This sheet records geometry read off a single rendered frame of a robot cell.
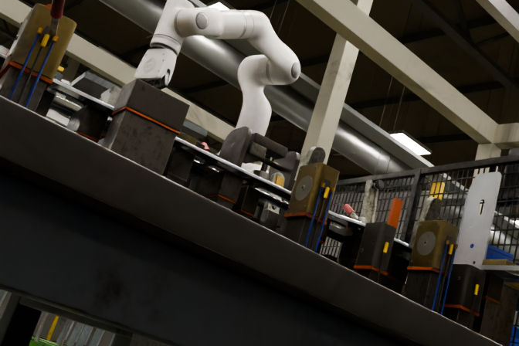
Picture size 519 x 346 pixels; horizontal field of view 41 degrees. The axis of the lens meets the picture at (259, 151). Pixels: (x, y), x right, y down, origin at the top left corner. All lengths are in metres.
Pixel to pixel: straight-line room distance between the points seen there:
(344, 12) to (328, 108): 5.06
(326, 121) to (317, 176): 8.87
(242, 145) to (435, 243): 0.55
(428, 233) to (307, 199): 0.35
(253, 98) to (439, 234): 0.86
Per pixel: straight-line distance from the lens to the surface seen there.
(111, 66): 8.09
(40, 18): 1.27
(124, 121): 1.30
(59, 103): 1.55
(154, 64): 1.92
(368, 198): 2.03
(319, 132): 10.25
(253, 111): 2.23
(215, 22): 1.96
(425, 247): 1.68
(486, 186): 2.14
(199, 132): 1.89
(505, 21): 5.01
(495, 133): 6.90
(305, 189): 1.50
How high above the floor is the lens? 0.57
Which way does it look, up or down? 18 degrees up
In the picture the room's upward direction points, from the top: 18 degrees clockwise
